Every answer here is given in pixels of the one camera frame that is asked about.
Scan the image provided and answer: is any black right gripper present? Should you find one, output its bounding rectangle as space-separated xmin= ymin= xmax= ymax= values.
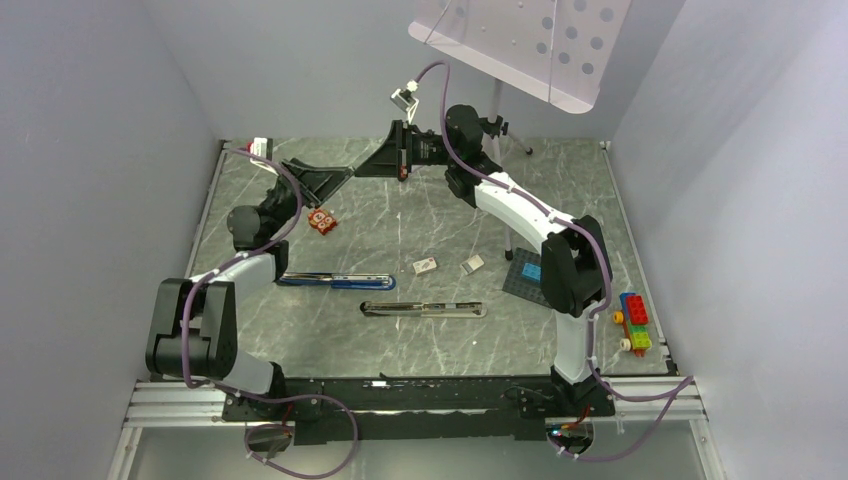
xmin=355 ymin=120 xmax=459 ymax=178

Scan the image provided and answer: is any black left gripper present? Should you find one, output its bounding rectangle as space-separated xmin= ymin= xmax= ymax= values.
xmin=261 ymin=158 xmax=355 ymax=240

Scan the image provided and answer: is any blue black stapler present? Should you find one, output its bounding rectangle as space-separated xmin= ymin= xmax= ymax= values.
xmin=276 ymin=272 xmax=397 ymax=291

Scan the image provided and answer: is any white staple box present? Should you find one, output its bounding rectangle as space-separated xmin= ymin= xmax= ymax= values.
xmin=412 ymin=257 xmax=438 ymax=275

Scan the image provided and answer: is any staple box tray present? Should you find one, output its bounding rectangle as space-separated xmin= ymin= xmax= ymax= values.
xmin=461 ymin=255 xmax=485 ymax=275

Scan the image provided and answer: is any black silver stapler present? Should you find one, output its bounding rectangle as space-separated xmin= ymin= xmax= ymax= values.
xmin=359 ymin=301 xmax=488 ymax=318

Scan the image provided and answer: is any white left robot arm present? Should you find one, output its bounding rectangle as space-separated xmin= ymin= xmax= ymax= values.
xmin=145 ymin=150 xmax=354 ymax=420

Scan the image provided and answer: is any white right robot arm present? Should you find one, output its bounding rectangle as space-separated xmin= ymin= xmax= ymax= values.
xmin=354 ymin=104 xmax=612 ymax=415

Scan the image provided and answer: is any red cartoon eraser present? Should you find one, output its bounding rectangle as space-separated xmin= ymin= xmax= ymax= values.
xmin=308 ymin=208 xmax=338 ymax=235

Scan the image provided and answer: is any dark grey lego baseplate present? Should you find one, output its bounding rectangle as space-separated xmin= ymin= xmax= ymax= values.
xmin=502 ymin=248 xmax=550 ymax=308

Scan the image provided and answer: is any blue lego brick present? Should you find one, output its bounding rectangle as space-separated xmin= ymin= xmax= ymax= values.
xmin=521 ymin=262 xmax=541 ymax=283

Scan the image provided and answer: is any white perforated music stand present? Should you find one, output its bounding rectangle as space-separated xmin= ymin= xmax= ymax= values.
xmin=408 ymin=0 xmax=634 ymax=262

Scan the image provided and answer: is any colourful lego toy car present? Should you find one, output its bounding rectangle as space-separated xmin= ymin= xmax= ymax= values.
xmin=612 ymin=292 xmax=653 ymax=358

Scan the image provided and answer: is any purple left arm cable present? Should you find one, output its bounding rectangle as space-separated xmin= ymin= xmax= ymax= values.
xmin=180 ymin=148 xmax=360 ymax=480

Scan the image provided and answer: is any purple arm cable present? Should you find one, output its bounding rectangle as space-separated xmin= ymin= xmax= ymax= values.
xmin=180 ymin=148 xmax=360 ymax=480
xmin=415 ymin=60 xmax=696 ymax=464

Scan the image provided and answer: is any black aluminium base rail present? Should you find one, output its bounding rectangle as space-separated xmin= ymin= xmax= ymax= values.
xmin=122 ymin=374 xmax=704 ymax=446

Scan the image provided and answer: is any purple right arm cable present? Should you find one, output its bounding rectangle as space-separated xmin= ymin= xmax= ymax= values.
xmin=415 ymin=60 xmax=696 ymax=464

